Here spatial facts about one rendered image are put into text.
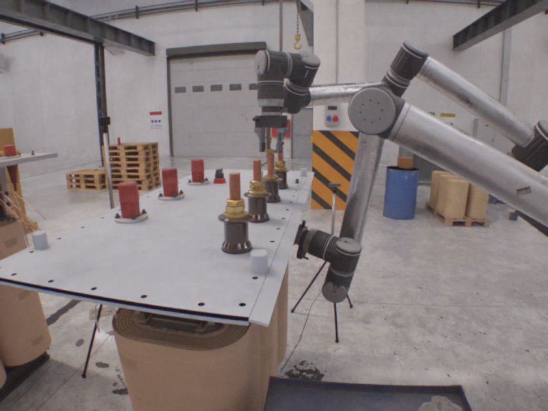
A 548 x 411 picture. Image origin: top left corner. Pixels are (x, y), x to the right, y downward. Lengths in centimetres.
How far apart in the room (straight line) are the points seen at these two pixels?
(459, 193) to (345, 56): 309
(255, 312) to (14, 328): 210
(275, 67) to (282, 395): 116
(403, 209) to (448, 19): 1111
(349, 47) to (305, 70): 497
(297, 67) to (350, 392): 120
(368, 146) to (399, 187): 469
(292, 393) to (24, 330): 190
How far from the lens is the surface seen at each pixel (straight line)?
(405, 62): 192
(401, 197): 601
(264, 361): 164
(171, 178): 149
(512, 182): 113
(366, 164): 131
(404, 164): 613
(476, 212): 626
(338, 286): 136
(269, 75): 133
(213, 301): 67
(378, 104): 103
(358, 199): 136
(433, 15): 1573
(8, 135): 611
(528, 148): 206
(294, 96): 147
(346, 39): 638
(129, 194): 121
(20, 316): 254
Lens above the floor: 171
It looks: 15 degrees down
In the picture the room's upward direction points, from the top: straight up
